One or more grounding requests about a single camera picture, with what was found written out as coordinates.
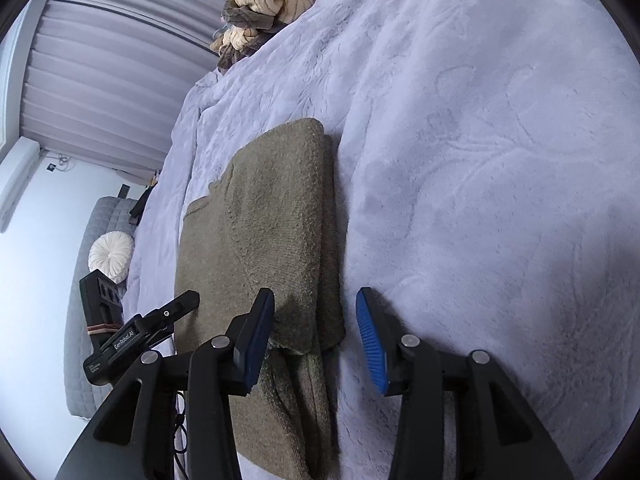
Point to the white round pleated cushion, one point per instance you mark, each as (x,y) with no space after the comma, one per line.
(111,257)

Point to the lavender plush blanket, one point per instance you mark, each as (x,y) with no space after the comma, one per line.
(475,160)

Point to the black bag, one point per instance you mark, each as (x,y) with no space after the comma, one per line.
(139,205)

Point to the grey pleated curtain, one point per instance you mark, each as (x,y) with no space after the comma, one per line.
(115,70)

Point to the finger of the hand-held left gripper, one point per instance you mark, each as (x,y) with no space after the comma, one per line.
(177,306)

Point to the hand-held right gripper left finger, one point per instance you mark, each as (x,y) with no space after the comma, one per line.
(257,340)

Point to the brown knit garment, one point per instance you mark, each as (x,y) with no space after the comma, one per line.
(245,20)

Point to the olive knit sweater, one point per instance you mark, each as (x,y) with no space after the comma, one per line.
(280,210)

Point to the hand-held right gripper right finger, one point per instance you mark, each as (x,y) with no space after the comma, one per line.
(372,340)

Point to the grey quilted headboard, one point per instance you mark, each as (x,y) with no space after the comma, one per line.
(75,350)

